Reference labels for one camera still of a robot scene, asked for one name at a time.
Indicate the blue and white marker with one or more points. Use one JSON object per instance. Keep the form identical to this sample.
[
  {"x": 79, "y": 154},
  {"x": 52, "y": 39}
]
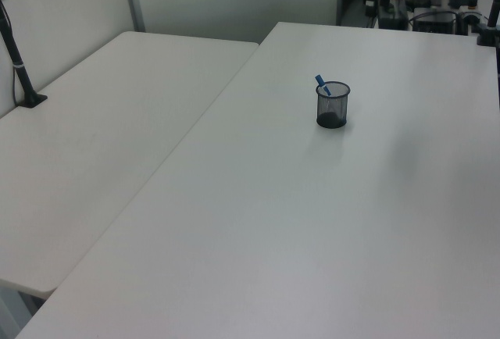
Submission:
[{"x": 322, "y": 84}]

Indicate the black mesh pen cup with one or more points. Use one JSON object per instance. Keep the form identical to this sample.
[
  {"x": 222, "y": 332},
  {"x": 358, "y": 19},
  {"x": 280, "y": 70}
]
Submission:
[{"x": 332, "y": 110}]

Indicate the white side table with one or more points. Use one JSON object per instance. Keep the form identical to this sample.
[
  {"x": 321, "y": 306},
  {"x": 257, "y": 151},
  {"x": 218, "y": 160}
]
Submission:
[{"x": 97, "y": 140}]

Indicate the black equipment box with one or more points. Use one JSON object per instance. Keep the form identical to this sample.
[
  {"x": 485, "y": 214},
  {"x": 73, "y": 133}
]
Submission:
[{"x": 392, "y": 16}]

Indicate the black clamp with pole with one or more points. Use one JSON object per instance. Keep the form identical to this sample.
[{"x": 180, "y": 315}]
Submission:
[{"x": 488, "y": 30}]

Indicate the black camera pole stand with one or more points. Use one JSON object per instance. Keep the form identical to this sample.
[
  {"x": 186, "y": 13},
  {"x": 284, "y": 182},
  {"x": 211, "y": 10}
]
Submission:
[{"x": 21, "y": 77}]

